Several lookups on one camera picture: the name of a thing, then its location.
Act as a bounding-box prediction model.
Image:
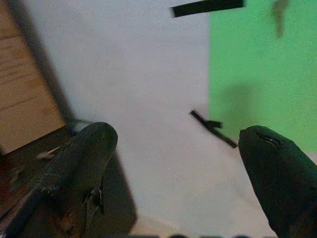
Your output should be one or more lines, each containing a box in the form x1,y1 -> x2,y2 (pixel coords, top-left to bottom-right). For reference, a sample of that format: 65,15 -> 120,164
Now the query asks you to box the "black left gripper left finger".
0,121 -> 118,238

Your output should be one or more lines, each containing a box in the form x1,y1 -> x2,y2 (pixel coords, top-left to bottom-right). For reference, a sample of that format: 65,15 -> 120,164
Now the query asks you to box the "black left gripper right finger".
238,125 -> 317,238

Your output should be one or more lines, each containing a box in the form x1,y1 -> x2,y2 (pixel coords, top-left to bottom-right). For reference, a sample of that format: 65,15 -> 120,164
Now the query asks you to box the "crossed black tape strip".
190,110 -> 238,149

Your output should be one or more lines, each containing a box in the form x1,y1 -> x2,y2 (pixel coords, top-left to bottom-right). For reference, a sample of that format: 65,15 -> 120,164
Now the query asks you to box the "wooden board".
0,0 -> 67,154

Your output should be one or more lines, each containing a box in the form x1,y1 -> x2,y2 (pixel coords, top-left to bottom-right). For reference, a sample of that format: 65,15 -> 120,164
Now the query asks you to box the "green sheet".
208,0 -> 317,153

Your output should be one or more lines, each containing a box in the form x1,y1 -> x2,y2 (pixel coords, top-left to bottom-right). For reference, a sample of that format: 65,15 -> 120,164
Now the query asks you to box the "long black tape strip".
169,0 -> 246,18

